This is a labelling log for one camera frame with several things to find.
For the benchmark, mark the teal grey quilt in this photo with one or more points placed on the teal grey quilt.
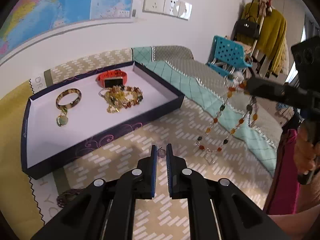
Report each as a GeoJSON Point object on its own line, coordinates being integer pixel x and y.
{"type": "Point", "coordinates": [203, 85]}

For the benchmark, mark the green jade pendant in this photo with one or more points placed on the green jade pendant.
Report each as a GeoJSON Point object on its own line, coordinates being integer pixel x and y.
{"type": "Point", "coordinates": [62, 119]}

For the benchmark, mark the white wall socket panel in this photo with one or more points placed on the white wall socket panel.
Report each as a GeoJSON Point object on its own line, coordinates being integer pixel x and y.
{"type": "Point", "coordinates": [174, 8]}

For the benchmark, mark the mustard yellow coat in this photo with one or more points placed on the mustard yellow coat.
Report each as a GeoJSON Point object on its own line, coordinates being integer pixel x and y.
{"type": "Point", "coordinates": [272, 36]}

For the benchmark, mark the blue plastic chair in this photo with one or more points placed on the blue plastic chair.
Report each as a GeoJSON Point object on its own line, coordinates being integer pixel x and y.
{"type": "Point", "coordinates": [227, 56]}

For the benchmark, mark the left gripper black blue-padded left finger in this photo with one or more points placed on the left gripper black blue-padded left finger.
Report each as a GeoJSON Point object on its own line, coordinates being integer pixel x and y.
{"type": "Point", "coordinates": [105, 209]}

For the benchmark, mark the orange smart watch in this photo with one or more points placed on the orange smart watch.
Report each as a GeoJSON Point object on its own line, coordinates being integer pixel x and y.
{"type": "Point", "coordinates": [112, 78]}

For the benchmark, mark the patterned beige bed sheet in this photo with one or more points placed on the patterned beige bed sheet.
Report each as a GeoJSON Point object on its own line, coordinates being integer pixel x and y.
{"type": "Point", "coordinates": [208, 147]}

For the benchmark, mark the yellow bed blanket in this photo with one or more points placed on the yellow bed blanket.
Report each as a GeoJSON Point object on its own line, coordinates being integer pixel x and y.
{"type": "Point", "coordinates": [17, 201]}

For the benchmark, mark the colourful wall map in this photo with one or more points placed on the colourful wall map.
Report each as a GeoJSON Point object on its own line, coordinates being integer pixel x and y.
{"type": "Point", "coordinates": [30, 18]}

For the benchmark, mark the person's right hand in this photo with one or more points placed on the person's right hand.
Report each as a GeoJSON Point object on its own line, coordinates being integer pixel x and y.
{"type": "Point", "coordinates": [306, 155]}

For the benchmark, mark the black handbag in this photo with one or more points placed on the black handbag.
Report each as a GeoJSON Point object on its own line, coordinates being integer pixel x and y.
{"type": "Point", "coordinates": [247, 28]}

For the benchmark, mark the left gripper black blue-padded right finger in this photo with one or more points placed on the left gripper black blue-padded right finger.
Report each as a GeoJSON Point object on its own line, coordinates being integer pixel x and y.
{"type": "Point", "coordinates": [217, 209]}

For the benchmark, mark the navy jewelry box tray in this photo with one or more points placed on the navy jewelry box tray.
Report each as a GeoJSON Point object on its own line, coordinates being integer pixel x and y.
{"type": "Point", "coordinates": [45, 146]}

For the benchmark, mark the gold tortoise bangle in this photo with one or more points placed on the gold tortoise bangle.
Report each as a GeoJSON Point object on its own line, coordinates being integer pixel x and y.
{"type": "Point", "coordinates": [68, 98]}

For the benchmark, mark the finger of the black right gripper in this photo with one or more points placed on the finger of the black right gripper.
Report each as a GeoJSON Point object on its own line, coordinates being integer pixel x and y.
{"type": "Point", "coordinates": [265, 89]}

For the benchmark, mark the white coat rack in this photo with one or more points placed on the white coat rack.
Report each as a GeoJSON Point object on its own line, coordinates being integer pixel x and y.
{"type": "Point", "coordinates": [264, 9]}

